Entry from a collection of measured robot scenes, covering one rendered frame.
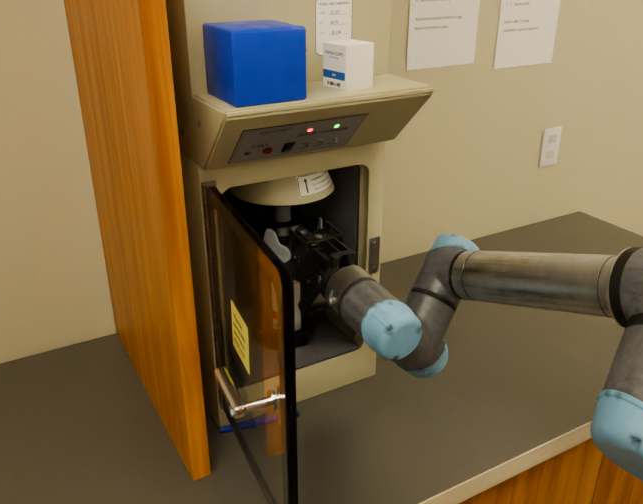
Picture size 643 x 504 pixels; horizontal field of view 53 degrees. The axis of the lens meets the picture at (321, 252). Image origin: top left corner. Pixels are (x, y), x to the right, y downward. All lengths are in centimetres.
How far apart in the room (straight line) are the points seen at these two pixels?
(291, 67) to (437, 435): 66
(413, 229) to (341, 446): 81
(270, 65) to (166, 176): 19
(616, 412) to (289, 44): 55
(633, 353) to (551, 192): 142
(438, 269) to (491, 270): 11
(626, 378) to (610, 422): 5
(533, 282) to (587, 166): 135
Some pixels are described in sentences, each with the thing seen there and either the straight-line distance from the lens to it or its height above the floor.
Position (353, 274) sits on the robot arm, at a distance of 95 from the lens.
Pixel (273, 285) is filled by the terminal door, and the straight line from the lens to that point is 69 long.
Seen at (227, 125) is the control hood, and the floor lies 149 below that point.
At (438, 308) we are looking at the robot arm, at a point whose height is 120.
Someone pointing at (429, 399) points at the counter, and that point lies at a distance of 123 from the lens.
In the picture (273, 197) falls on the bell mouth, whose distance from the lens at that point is 103.
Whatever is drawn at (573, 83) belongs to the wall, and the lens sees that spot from 204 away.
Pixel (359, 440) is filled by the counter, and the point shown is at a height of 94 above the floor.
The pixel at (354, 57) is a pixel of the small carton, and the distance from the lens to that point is 91.
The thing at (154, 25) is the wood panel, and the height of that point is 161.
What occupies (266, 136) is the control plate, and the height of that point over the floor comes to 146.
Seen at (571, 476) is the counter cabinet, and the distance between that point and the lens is 138.
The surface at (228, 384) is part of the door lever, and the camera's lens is 81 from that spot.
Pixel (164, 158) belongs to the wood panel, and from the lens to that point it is 81.
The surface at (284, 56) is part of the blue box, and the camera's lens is 83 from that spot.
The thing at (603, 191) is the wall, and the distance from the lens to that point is 230.
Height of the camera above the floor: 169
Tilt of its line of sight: 25 degrees down
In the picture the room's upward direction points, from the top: straight up
